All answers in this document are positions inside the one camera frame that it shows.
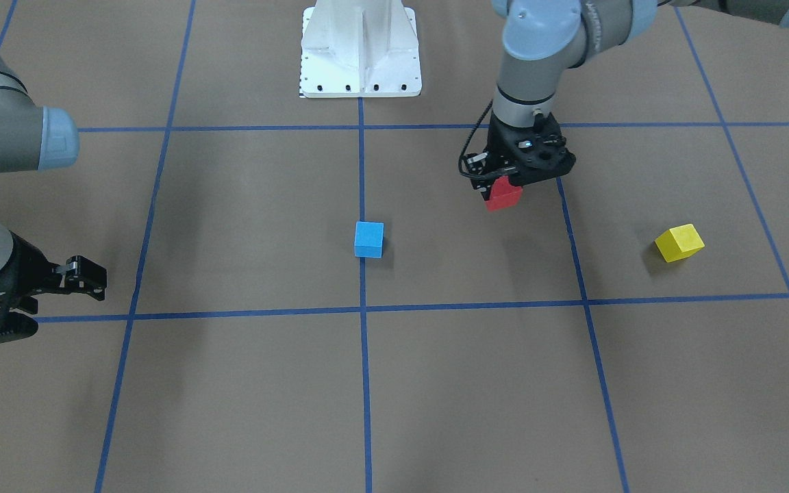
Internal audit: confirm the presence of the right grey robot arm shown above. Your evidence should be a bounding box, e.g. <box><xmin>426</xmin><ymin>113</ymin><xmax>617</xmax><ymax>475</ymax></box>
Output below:
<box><xmin>0</xmin><ymin>56</ymin><xmax>108</xmax><ymax>314</ymax></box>

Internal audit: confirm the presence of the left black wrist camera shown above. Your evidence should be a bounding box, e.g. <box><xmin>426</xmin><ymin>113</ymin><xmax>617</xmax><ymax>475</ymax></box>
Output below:
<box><xmin>510</xmin><ymin>131</ymin><xmax>576</xmax><ymax>186</ymax></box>

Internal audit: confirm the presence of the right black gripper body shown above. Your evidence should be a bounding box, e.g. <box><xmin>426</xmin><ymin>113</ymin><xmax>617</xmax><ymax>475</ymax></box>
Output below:
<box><xmin>0</xmin><ymin>234</ymin><xmax>66</xmax><ymax>315</ymax></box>

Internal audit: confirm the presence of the white pedestal base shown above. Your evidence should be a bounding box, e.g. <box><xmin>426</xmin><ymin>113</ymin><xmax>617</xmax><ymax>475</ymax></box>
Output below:
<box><xmin>299</xmin><ymin>1</ymin><xmax>423</xmax><ymax>98</ymax></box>

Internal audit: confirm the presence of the blue foam block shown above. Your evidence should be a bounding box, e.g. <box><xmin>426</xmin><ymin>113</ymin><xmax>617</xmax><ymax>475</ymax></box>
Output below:
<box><xmin>353</xmin><ymin>221</ymin><xmax>385</xmax><ymax>259</ymax></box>

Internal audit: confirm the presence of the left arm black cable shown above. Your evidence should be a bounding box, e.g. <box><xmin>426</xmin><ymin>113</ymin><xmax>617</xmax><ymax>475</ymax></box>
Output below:
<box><xmin>458</xmin><ymin>100</ymin><xmax>495</xmax><ymax>181</ymax></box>

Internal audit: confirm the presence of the brown paper table cover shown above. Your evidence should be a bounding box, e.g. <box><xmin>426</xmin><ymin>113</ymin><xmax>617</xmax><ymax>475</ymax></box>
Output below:
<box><xmin>0</xmin><ymin>1</ymin><xmax>789</xmax><ymax>492</ymax></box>

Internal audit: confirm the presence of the red foam block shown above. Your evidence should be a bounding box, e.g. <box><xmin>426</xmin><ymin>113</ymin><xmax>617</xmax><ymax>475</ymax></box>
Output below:
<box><xmin>485</xmin><ymin>177</ymin><xmax>523</xmax><ymax>212</ymax></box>

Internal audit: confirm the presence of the yellow foam block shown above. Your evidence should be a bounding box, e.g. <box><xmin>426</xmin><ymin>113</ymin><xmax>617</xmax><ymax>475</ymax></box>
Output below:
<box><xmin>654</xmin><ymin>223</ymin><xmax>705</xmax><ymax>263</ymax></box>

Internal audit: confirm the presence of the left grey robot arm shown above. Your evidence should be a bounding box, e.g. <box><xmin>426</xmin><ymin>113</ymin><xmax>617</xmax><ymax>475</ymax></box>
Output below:
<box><xmin>458</xmin><ymin>1</ymin><xmax>664</xmax><ymax>210</ymax></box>

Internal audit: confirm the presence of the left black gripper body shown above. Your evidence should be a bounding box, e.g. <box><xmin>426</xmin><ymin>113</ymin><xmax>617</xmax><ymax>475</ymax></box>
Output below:
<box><xmin>485</xmin><ymin>112</ymin><xmax>560</xmax><ymax>170</ymax></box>

